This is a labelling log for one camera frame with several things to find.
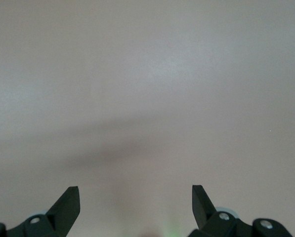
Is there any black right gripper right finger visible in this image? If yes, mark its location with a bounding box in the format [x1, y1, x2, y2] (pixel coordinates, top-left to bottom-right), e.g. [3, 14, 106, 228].
[188, 184, 253, 237]

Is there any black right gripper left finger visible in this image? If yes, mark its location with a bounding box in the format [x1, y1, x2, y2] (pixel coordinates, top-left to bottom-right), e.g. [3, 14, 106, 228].
[6, 186, 81, 237]

